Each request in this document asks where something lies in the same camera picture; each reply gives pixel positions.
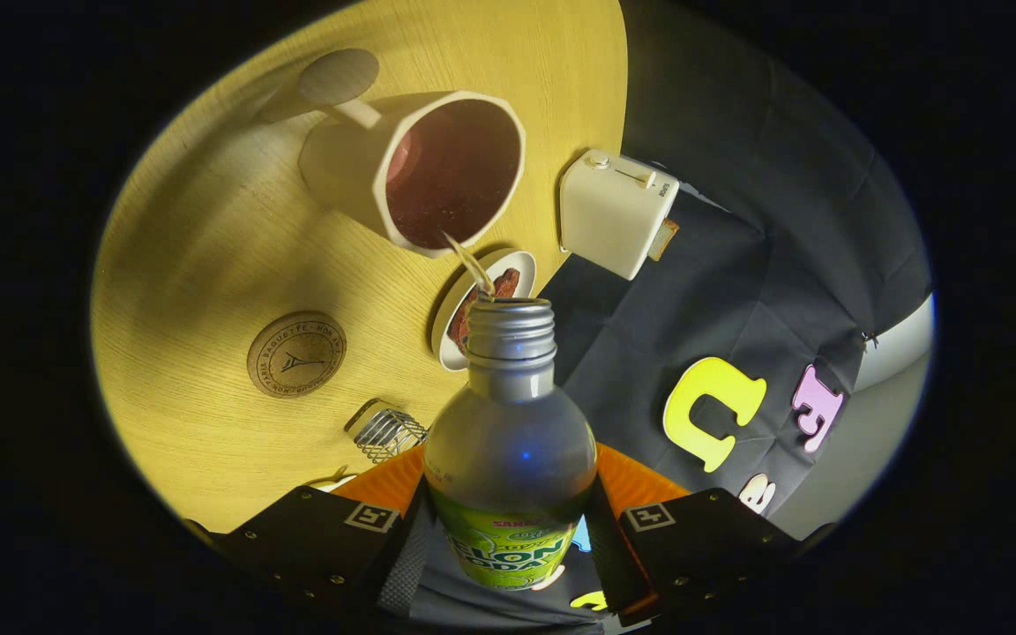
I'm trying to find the white cup with handle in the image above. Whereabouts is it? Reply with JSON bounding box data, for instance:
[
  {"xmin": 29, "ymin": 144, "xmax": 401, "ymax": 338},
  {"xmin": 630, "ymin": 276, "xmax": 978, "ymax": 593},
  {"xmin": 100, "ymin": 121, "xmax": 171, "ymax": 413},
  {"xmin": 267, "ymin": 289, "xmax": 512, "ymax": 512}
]
[{"xmin": 257, "ymin": 48, "xmax": 527, "ymax": 259}]

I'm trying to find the metal wire basket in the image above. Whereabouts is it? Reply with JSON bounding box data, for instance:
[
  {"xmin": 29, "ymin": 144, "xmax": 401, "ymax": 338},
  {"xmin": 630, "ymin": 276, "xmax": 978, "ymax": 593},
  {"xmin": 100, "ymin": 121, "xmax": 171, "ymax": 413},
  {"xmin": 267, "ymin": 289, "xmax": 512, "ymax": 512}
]
[{"xmin": 345, "ymin": 399, "xmax": 430, "ymax": 465}]

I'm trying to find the white round plate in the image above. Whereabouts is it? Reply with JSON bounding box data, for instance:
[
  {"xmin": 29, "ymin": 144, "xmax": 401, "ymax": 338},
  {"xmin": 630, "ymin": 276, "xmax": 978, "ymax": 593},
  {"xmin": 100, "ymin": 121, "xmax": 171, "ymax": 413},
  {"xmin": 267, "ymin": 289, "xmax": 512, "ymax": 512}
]
[{"xmin": 431, "ymin": 250, "xmax": 538, "ymax": 372}]

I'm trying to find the pale juice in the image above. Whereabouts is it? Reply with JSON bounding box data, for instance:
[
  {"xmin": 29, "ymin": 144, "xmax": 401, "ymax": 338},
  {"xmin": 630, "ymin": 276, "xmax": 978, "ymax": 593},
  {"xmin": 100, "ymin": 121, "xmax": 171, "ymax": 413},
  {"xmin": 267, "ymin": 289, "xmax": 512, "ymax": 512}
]
[{"xmin": 442, "ymin": 231, "xmax": 497, "ymax": 303}]

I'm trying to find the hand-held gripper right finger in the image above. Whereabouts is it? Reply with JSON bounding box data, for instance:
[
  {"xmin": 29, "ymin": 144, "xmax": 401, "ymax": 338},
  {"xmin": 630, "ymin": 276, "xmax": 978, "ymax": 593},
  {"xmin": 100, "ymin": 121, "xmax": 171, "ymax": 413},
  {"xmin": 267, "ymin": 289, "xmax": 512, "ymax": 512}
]
[{"xmin": 583, "ymin": 444, "xmax": 804, "ymax": 627}]

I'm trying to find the toast slice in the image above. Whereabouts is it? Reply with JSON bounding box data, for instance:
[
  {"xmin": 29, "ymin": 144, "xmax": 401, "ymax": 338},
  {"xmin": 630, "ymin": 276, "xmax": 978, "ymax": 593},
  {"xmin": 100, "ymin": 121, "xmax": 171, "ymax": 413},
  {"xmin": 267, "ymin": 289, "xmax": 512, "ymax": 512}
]
[{"xmin": 647, "ymin": 218, "xmax": 680, "ymax": 262}]

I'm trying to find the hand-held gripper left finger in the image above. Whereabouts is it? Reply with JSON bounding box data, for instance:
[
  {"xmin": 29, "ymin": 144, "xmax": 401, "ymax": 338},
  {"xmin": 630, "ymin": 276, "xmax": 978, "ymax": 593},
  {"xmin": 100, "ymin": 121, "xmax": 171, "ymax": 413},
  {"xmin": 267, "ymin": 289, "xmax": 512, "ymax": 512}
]
[{"xmin": 208, "ymin": 444, "xmax": 438, "ymax": 618}]

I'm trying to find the wooden table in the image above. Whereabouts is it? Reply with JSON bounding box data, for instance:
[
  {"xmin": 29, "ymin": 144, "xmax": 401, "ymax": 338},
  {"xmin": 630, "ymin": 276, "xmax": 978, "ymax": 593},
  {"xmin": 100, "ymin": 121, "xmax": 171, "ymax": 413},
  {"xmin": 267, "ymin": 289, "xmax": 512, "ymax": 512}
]
[{"xmin": 89, "ymin": 0, "xmax": 630, "ymax": 534}]

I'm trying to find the silver bottle with green label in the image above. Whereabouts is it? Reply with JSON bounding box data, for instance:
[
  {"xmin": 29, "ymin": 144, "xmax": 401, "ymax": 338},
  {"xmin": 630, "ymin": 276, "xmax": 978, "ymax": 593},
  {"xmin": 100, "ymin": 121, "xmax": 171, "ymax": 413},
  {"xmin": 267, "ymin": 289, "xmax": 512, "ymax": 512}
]
[{"xmin": 422, "ymin": 298, "xmax": 599, "ymax": 591}]

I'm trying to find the round wooden coaster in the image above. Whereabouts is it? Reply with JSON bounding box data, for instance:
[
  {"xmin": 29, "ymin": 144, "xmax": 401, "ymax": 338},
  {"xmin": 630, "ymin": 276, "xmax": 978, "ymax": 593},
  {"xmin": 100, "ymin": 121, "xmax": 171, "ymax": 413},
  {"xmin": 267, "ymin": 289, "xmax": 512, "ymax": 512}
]
[{"xmin": 247, "ymin": 310, "xmax": 348, "ymax": 400}]

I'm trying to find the white toaster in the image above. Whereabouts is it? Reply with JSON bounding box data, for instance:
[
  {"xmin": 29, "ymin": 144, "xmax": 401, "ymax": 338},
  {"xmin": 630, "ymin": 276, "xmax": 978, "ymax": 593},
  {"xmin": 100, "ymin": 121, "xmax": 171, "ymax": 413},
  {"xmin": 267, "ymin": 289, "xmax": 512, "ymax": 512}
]
[{"xmin": 559, "ymin": 149, "xmax": 680, "ymax": 281}]

